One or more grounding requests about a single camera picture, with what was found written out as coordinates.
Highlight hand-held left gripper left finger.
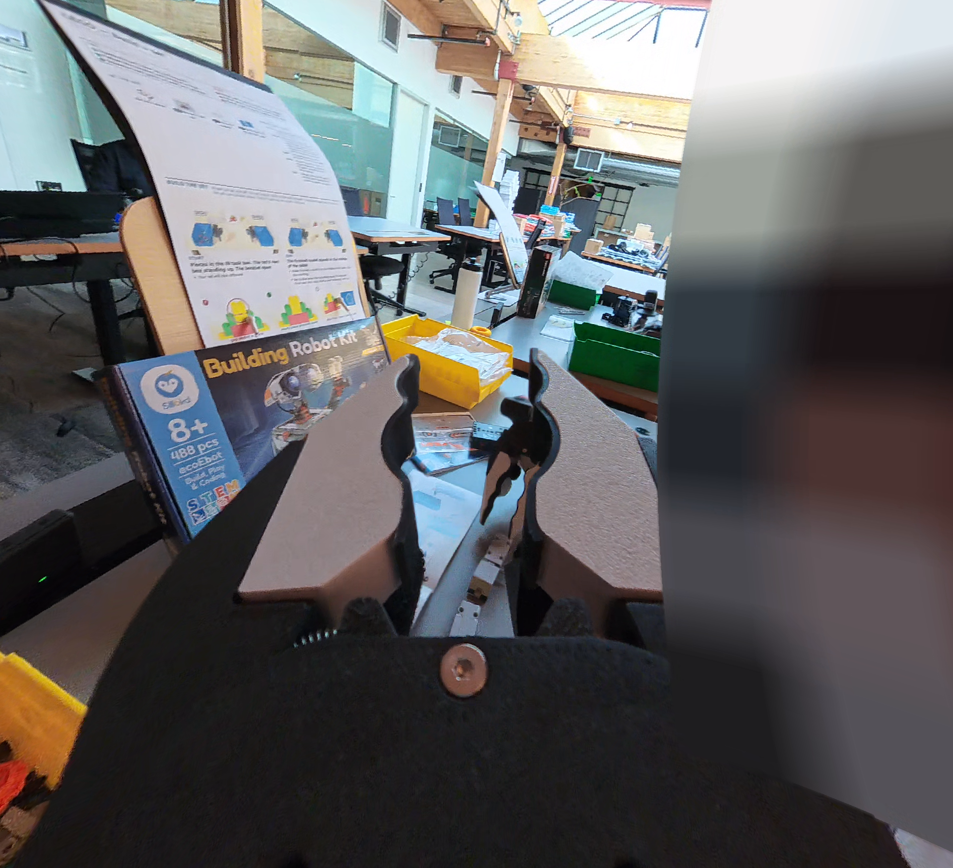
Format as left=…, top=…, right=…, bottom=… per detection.
left=238, top=354, right=425, bottom=634

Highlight clear plastic bags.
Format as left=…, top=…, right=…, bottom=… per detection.
left=408, top=328, right=511, bottom=385

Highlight small colourful leaflet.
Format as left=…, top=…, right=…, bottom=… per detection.
left=409, top=412, right=477, bottom=474

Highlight black carton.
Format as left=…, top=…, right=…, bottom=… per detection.
left=517, top=244, right=561, bottom=320

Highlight black electronic box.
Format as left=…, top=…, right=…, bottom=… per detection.
left=0, top=509, right=83, bottom=634

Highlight white instruction booklet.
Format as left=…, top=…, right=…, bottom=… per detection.
left=408, top=469, right=477, bottom=586

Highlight printed sheet on stand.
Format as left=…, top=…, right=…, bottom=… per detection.
left=476, top=182, right=531, bottom=288

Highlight green storage bin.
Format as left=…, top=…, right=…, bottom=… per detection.
left=567, top=321, right=662, bottom=393
left=547, top=278, right=601, bottom=312

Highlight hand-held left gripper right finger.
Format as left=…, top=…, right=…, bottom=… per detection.
left=514, top=350, right=664, bottom=634

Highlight black monitor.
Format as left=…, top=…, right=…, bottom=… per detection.
left=0, top=189, right=131, bottom=241

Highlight white printed task sheet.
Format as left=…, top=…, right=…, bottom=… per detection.
left=30, top=0, right=369, bottom=349

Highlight white bottle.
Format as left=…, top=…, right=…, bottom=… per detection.
left=450, top=259, right=481, bottom=332

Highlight wooden board stand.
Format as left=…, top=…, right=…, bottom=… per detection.
left=119, top=197, right=373, bottom=355

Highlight grey desk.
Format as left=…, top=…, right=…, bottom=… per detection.
left=0, top=302, right=664, bottom=690

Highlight yellow storage bin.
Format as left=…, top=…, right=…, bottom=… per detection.
left=0, top=652, right=86, bottom=832
left=380, top=313, right=515, bottom=409

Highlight blue toy robot box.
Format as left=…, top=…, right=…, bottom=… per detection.
left=93, top=317, right=392, bottom=556

